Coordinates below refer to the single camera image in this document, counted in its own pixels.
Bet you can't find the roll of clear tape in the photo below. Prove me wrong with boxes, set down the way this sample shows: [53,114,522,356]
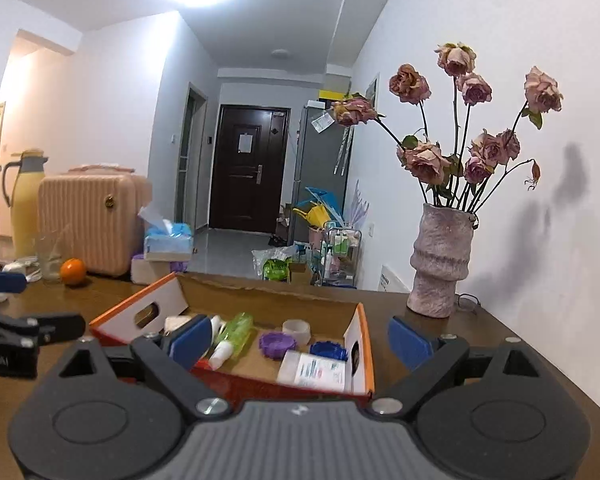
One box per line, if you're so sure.
[281,318,312,346]

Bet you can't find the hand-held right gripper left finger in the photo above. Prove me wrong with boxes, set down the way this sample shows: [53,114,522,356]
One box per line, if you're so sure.
[59,315,231,419]

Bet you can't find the blue tissue box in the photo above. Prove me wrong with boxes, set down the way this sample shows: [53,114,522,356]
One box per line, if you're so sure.
[139,205,195,263]

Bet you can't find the blue ribbed lid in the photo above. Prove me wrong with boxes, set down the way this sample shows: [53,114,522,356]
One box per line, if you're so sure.
[310,341,349,361]

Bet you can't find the clear glass cup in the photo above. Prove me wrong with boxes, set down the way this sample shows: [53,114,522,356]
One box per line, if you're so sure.
[35,232,71,283]

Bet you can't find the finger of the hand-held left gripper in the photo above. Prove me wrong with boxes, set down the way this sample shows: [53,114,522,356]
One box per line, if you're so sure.
[0,309,87,347]
[0,270,29,295]

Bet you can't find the yellow dustpan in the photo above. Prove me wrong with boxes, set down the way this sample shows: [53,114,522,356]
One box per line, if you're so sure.
[292,201,331,229]

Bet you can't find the purple wall decoration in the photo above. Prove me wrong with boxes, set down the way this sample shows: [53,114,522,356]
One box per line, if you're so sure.
[347,180,374,231]

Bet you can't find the orange cardboard box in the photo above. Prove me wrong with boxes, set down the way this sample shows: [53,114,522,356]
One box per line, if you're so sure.
[89,272,376,403]

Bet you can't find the grey refrigerator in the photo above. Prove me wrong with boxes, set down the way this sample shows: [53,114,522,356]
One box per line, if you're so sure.
[287,101,355,247]

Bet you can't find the small cream box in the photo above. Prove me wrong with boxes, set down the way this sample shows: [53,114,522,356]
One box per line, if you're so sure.
[164,315,207,332]

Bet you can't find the bunch of dried roses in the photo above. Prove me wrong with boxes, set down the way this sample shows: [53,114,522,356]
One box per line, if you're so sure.
[330,41,565,216]

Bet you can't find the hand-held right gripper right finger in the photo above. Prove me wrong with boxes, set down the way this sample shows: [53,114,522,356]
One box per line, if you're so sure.
[372,315,541,417]

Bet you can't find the orange fruit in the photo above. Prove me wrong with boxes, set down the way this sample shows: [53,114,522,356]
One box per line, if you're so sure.
[60,258,87,287]

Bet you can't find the yellow thermos jug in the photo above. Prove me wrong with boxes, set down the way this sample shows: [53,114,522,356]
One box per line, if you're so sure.
[1,149,49,261]

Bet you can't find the wire cart with bottles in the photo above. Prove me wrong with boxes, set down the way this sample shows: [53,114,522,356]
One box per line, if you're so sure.
[322,227,362,289]

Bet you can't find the small cardboard box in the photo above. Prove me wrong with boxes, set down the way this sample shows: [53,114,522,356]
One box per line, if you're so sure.
[287,260,314,286]

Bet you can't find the pink textured vase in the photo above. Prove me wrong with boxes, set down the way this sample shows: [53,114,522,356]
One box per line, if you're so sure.
[406,203,479,319]

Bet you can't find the glass interior door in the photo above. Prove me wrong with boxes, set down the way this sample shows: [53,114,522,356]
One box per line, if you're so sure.
[174,82,208,229]

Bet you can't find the purple tissue pack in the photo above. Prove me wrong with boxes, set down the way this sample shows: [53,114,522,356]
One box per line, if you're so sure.
[131,254,189,285]

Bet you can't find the plastic bag with green packet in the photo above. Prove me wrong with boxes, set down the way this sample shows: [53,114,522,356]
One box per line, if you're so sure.
[252,246,291,282]

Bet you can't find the white cloth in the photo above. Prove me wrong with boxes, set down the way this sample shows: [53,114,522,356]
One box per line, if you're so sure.
[0,257,43,282]

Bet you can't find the white plastic container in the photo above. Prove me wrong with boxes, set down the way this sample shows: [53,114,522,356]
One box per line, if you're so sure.
[276,351,349,394]

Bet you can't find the dark brown entrance door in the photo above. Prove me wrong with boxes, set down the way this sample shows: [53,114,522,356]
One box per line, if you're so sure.
[209,105,291,235]

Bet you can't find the purple ribbed lid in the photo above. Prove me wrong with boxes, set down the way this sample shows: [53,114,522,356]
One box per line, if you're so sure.
[259,331,299,361]

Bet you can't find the pink ribbed suitcase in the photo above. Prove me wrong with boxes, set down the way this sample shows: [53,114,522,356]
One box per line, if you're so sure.
[37,164,153,277]

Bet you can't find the green transparent bottle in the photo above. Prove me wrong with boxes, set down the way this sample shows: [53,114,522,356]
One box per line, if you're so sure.
[209,312,255,369]

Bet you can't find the white folded umbrella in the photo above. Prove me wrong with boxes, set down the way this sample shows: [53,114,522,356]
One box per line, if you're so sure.
[335,125,354,177]

